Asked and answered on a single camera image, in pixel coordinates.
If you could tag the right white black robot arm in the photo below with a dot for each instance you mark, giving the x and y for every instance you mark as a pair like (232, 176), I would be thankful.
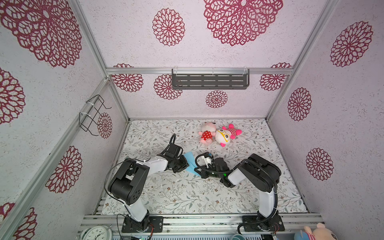
(263, 174)

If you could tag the pink plush toy foreground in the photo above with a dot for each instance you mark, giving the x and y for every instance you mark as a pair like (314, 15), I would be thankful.
(320, 233)

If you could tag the grey slotted wall shelf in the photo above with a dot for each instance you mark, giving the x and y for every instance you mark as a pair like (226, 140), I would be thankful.
(210, 81)

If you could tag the floral patterned table mat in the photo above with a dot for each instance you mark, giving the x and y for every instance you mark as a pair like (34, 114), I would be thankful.
(187, 193)

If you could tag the pink plush doll red dress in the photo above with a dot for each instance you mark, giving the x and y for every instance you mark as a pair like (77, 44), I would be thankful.
(207, 133)

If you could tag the black wire wall rack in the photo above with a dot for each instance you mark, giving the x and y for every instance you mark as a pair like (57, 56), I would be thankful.
(96, 121)

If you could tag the light blue paper sheet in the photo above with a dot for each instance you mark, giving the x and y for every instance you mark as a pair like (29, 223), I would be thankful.
(191, 162)

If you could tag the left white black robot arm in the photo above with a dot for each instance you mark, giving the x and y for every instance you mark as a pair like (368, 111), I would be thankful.
(127, 184)

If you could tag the yellow face plush doll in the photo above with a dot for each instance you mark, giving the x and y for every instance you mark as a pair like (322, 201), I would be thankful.
(225, 135)

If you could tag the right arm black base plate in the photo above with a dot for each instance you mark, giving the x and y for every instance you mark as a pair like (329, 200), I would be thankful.
(275, 224)

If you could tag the white analog clock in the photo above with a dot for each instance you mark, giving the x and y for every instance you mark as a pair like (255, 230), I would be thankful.
(97, 233)

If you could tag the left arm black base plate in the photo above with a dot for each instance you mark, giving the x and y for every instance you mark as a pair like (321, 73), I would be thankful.
(148, 225)

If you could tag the teal round cup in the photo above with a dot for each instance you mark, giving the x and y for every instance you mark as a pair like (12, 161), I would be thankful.
(237, 237)

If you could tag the blue plush toy foreground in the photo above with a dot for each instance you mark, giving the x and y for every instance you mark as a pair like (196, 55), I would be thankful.
(302, 235)

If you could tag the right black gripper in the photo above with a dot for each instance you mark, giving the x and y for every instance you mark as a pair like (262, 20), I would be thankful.
(203, 175)

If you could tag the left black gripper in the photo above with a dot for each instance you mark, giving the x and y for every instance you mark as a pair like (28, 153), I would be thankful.
(184, 166)

